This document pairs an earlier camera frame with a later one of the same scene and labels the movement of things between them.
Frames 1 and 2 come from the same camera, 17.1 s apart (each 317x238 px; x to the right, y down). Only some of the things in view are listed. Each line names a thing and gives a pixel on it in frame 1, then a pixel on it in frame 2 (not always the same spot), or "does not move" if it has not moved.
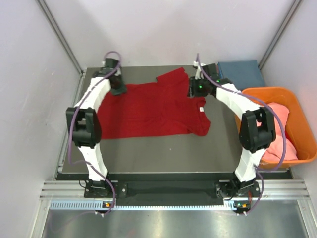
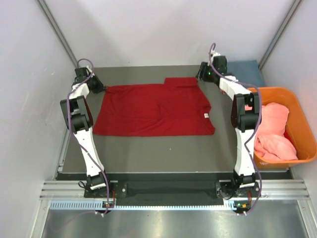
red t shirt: [161, 108] does not move
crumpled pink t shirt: [276, 150] does not move
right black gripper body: [197, 87] → [206, 72]
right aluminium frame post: [294, 6] does not move
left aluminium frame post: [59, 33] does not move
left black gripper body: [120, 88] → [96, 85]
